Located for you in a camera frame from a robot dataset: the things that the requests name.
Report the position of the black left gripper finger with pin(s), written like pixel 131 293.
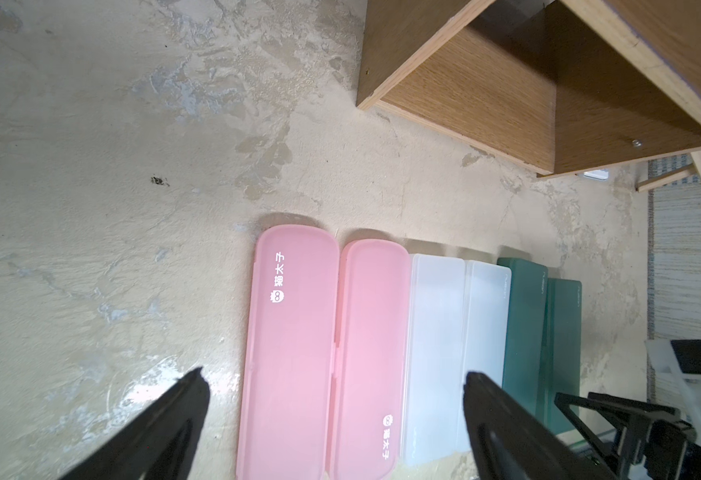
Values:
pixel 160 443

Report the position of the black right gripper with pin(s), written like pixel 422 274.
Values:
pixel 509 443

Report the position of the green pencil case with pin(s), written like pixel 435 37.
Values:
pixel 525 329
pixel 560 364

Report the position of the pink pencil case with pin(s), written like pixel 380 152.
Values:
pixel 372 324
pixel 289 355

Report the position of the wooden three-tier shelf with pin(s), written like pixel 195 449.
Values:
pixel 560 87

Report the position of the white calculator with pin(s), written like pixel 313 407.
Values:
pixel 598 175

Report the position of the wooden easel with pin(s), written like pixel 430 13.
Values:
pixel 693 169

